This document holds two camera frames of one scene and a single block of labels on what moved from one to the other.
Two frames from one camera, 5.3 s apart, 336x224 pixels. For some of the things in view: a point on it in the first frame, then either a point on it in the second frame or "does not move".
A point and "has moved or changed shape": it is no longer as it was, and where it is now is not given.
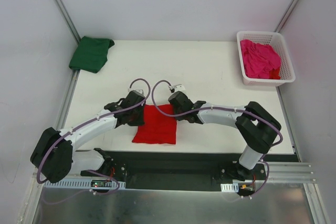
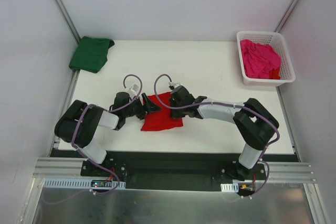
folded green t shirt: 91,54 does not move
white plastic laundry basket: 273,39 does not move
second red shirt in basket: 273,74 does not move
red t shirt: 158,128 has moved or changed shape
